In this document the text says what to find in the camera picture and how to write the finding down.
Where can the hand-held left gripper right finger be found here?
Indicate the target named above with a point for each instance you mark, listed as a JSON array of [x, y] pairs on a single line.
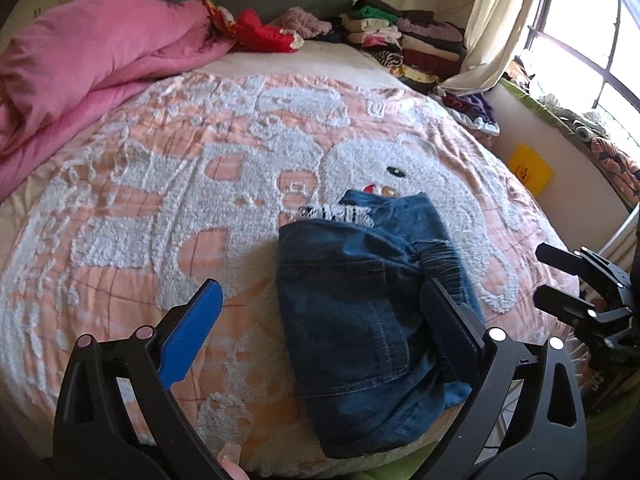
[[450, 320]]

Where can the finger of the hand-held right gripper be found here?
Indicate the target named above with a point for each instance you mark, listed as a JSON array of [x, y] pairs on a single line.
[[557, 302], [557, 258]]

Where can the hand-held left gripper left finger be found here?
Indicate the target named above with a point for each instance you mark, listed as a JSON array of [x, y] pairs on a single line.
[[192, 325]]

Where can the blue pants with lace hem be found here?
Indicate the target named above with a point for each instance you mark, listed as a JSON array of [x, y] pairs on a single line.
[[360, 320]]

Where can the person's left hand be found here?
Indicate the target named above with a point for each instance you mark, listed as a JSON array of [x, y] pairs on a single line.
[[231, 462]]

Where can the yellow card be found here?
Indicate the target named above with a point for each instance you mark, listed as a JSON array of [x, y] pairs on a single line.
[[530, 167]]

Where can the orange patterned cloth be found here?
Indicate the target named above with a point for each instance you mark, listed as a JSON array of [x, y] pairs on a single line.
[[617, 162]]

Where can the peach and white printed blanket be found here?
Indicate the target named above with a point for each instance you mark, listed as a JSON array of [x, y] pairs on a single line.
[[125, 200]]

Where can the grey cloth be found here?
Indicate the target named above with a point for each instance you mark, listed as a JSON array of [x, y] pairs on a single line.
[[575, 115]]

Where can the stack of folded clothes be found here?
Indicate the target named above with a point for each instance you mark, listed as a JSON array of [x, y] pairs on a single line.
[[470, 105], [415, 45]]

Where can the window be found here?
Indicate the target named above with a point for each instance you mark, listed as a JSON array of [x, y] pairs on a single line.
[[575, 25]]

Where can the cream curtain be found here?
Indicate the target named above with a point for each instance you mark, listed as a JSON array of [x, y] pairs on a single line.
[[500, 20]]

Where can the pink quilt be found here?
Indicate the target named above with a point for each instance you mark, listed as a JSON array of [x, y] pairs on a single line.
[[90, 50]]

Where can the red patterned cloth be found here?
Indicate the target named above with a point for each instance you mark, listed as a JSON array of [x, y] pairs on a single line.
[[260, 35]]

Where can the mauve fluffy cloth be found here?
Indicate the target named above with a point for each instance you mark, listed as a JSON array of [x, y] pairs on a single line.
[[300, 20]]

